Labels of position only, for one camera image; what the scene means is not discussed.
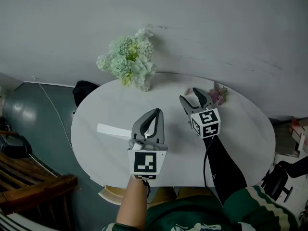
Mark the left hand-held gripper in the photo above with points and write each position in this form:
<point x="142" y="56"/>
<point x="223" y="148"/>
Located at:
<point x="144" y="162"/>

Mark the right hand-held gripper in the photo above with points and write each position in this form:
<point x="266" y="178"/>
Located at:
<point x="207" y="124"/>

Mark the pink cylindrical tube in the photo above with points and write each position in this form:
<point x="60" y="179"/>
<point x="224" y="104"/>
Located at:
<point x="188" y="91"/>

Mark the large wooden drawer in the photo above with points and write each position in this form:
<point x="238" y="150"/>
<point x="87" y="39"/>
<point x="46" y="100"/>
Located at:
<point x="111" y="195"/>

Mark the person's right forearm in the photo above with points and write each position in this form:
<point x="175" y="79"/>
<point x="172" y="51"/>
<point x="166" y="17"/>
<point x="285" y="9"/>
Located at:
<point x="223" y="172"/>

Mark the person's left forearm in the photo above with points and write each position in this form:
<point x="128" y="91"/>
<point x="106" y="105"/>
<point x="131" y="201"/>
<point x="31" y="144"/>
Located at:
<point x="133" y="201"/>

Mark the white round table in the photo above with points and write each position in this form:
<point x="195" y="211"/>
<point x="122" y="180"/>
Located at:
<point x="108" y="105"/>

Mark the small pink potted plant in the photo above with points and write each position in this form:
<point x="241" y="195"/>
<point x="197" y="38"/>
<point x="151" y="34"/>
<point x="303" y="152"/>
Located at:
<point x="219" y="94"/>

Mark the person's khaki shorts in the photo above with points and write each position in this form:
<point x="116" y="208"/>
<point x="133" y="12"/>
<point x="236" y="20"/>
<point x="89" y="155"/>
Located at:
<point x="168" y="194"/>

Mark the black backpack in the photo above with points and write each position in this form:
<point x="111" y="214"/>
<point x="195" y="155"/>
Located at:
<point x="84" y="93"/>

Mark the white flower bouquet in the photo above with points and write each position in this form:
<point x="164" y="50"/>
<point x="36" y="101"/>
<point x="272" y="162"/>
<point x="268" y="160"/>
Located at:
<point x="125" y="56"/>

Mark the stack of cardboard boxes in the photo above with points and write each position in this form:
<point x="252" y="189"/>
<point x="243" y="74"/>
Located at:
<point x="291" y="138"/>

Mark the black office chair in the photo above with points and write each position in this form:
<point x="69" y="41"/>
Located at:
<point x="279" y="179"/>

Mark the wooden staircase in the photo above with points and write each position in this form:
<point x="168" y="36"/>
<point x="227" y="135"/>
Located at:
<point x="36" y="182"/>

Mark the dark grey rolling case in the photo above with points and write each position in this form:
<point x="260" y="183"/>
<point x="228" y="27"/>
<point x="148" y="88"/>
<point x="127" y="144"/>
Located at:
<point x="13" y="145"/>

